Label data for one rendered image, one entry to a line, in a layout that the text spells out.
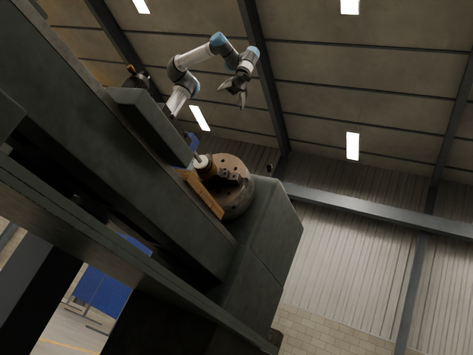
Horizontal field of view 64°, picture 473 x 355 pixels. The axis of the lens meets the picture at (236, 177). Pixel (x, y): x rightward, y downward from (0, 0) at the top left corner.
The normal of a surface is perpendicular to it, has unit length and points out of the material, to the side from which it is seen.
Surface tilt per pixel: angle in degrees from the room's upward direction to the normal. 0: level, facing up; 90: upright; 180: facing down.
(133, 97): 90
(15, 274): 90
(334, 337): 90
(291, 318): 90
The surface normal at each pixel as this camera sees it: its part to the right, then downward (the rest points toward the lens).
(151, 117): 0.85, 0.15
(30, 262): -0.33, -0.53
